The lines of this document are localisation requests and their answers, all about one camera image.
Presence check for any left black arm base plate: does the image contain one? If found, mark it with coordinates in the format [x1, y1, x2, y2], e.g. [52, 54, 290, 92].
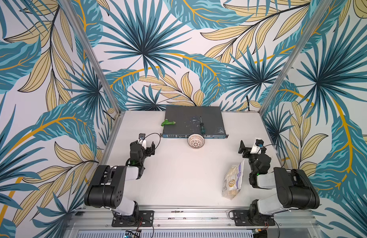
[112, 210, 155, 228]

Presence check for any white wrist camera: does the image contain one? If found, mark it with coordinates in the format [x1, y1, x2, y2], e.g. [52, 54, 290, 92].
[138, 133, 146, 143]
[251, 138, 264, 154]

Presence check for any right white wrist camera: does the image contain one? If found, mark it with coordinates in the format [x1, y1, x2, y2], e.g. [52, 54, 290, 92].
[251, 138, 264, 154]

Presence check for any right aluminium frame post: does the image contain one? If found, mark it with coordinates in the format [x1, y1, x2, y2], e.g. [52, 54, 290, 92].
[259, 0, 332, 116]

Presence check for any green plastic fitting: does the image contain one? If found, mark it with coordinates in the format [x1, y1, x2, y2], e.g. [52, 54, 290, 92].
[161, 119, 176, 127]

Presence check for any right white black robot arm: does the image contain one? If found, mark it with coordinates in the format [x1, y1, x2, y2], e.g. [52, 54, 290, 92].
[233, 139, 320, 228]

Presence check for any aluminium frame post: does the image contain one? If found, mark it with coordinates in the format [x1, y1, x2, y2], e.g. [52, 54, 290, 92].
[259, 0, 332, 116]
[59, 0, 121, 116]

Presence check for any green handled screwdriver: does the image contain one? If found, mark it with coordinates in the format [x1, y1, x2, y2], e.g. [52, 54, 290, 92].
[200, 117, 205, 135]

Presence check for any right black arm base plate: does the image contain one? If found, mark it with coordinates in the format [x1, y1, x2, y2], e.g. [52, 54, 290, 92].
[228, 210, 275, 227]

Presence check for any left aluminium frame post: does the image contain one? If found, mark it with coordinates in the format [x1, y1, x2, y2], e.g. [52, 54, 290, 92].
[59, 0, 121, 116]

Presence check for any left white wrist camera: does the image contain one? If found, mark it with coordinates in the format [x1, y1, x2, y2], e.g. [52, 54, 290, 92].
[138, 133, 146, 143]

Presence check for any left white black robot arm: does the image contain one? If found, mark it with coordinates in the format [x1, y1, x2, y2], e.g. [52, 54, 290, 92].
[84, 139, 156, 227]

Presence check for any aluminium front rail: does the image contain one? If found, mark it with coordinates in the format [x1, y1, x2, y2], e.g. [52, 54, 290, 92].
[64, 206, 323, 238]

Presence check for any white patterned breakfast bowl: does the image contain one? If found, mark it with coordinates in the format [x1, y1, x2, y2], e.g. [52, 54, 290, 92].
[187, 134, 205, 149]

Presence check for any grey network switch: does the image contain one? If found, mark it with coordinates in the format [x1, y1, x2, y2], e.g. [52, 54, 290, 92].
[161, 105, 228, 139]

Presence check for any clear oats bag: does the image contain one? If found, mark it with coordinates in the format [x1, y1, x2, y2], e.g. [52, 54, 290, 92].
[222, 160, 245, 200]

